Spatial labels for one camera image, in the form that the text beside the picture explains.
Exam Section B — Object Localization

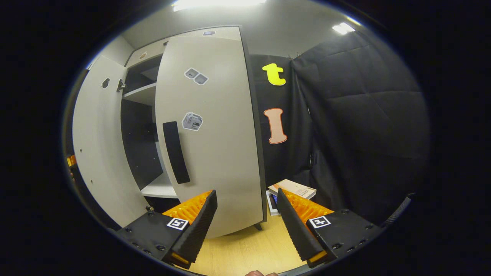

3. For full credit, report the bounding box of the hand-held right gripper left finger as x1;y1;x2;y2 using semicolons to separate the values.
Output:
115;189;218;269

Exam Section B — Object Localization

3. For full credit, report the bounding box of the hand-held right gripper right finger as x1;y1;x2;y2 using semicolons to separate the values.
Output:
277;188;382;268

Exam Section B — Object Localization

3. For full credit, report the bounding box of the white cabinet door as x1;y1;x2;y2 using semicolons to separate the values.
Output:
72;56;152;227
155;35;265;239

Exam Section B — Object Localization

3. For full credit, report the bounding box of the white shoe cabinet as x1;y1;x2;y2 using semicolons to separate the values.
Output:
121;25;268;231

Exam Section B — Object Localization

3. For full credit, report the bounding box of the white cabinet shelf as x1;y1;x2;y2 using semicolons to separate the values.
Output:
122;82;158;107
140;172;179;199

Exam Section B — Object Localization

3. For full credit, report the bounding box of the blue cover book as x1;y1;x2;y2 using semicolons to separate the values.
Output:
266;191;282;216

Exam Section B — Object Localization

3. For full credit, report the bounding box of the tan cover book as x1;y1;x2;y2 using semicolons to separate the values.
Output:
268;179;317;200

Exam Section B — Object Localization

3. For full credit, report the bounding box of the black ribbed tube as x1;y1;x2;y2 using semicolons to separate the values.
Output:
380;194;417;227

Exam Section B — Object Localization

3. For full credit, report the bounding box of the black backdrop cloth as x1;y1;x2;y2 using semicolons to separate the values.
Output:
249;31;430;227

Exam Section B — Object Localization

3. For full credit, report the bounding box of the small ceiling light panel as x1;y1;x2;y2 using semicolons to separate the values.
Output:
332;22;356;35

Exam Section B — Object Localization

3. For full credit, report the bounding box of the large ceiling light panel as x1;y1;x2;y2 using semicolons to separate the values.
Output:
172;0;267;12

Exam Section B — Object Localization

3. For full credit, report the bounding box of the black door handle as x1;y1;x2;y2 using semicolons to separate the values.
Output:
163;121;191;184

